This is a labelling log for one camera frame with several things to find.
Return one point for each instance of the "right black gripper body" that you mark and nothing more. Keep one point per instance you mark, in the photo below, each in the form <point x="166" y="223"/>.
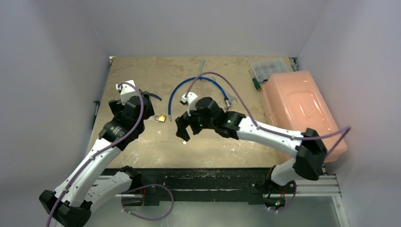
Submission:
<point x="188" y="120"/>

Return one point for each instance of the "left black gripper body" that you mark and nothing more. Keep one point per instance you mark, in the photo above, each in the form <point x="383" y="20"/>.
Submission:
<point x="117" y="106"/>

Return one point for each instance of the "brass padlock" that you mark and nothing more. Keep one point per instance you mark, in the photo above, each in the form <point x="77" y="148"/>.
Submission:
<point x="160" y="118"/>

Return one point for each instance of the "silver key bunch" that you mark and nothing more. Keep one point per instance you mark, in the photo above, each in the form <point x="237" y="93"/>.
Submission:
<point x="226" y="108"/>

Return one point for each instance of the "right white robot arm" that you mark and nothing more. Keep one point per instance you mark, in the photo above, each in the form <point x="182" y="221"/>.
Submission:
<point x="306" y="150"/>

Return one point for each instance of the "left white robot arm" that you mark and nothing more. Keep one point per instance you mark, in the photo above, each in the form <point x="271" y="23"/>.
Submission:
<point x="73" y="201"/>

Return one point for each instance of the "large silver wrench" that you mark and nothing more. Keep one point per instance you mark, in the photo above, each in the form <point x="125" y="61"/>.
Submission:
<point x="228" y="98"/>

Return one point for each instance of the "small silver wrench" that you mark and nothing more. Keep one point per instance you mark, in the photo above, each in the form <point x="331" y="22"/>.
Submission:
<point x="202" y="62"/>

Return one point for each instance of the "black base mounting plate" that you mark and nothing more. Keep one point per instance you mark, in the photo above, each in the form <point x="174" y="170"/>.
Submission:
<point x="252" y="185"/>

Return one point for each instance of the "clear compartment organizer box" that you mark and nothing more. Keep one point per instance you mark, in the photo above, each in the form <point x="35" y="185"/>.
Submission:
<point x="262" y="70"/>

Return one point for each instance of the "orange translucent plastic toolbox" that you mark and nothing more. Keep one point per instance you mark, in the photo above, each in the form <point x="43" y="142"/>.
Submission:
<point x="292" y="101"/>

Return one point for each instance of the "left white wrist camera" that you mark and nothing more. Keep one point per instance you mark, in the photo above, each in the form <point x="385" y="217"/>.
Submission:
<point x="126" y="91"/>

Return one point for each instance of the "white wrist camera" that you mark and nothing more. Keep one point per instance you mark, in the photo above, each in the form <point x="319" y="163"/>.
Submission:
<point x="126" y="91"/>
<point x="190" y="101"/>

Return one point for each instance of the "blue handled pliers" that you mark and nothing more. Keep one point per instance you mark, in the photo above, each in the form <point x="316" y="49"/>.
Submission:
<point x="155" y="96"/>

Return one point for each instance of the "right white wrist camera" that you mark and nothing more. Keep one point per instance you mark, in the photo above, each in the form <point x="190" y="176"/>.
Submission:
<point x="190" y="101"/>

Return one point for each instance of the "black clamp handle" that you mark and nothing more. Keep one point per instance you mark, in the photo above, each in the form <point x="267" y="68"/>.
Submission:
<point x="97" y="103"/>

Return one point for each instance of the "green handled screwdriver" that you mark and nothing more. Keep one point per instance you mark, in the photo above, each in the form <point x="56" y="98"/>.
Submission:
<point x="255" y="82"/>

